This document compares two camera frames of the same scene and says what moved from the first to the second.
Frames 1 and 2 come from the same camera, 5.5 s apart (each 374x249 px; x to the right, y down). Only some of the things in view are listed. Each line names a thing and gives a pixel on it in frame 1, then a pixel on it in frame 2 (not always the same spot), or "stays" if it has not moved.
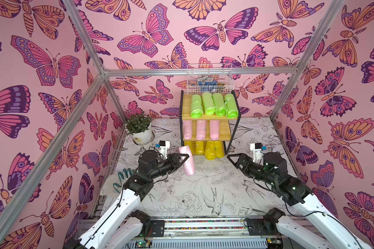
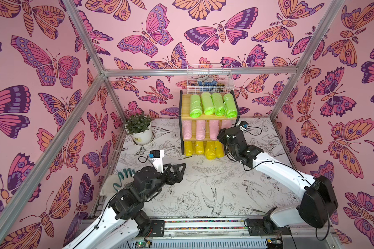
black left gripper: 172,162 -> 177,178
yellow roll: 210,150 stays
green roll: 209,106 stays
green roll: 220,107 stays
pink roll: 189,165 -> 226,124
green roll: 196,110 stays
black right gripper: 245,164 -> 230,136
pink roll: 200,132 stays
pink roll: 187,129 stays
